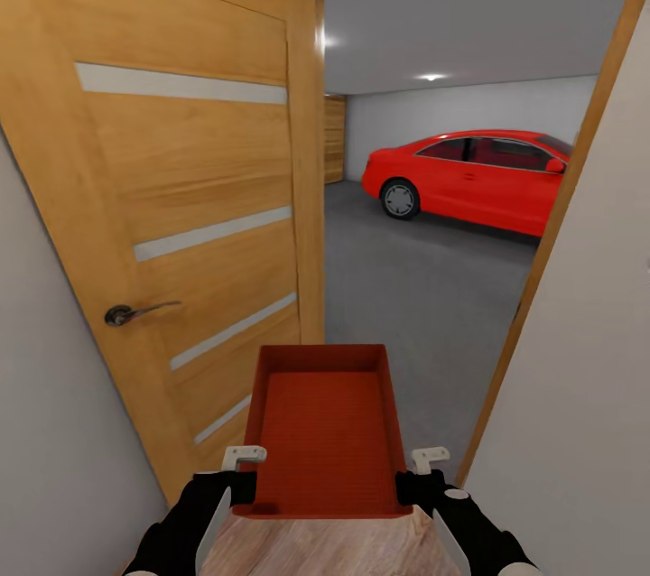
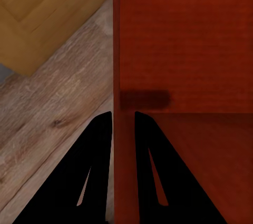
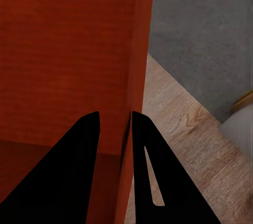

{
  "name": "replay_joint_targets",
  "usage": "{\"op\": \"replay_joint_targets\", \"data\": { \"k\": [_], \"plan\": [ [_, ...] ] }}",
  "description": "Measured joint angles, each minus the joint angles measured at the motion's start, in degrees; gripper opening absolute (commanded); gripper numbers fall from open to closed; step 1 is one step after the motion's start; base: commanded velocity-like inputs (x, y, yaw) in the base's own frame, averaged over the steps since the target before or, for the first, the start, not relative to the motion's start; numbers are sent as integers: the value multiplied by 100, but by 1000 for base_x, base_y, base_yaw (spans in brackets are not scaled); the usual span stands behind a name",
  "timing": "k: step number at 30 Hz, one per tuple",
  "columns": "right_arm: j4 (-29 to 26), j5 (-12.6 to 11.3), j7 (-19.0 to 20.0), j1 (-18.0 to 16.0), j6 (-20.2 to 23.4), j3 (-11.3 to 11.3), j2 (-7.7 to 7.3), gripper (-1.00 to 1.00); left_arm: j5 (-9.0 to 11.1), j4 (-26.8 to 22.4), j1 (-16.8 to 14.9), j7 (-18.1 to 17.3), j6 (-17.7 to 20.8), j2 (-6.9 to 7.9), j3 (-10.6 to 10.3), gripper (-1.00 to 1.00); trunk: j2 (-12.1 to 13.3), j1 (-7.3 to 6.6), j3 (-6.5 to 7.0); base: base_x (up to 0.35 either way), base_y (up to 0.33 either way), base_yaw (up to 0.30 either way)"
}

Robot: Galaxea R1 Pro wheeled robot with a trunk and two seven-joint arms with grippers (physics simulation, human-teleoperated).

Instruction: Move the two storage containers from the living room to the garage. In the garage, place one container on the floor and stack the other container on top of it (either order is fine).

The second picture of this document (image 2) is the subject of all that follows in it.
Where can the storage box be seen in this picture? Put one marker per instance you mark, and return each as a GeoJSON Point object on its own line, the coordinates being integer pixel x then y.
{"type": "Point", "coordinates": [189, 65]}

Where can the door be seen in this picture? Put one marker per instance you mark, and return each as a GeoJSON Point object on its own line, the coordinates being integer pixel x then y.
{"type": "Point", "coordinates": [32, 30]}

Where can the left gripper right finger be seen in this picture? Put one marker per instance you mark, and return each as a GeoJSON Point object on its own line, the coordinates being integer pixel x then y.
{"type": "Point", "coordinates": [188, 202]}

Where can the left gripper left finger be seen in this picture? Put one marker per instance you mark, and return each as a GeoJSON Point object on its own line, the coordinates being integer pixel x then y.
{"type": "Point", "coordinates": [56, 200]}

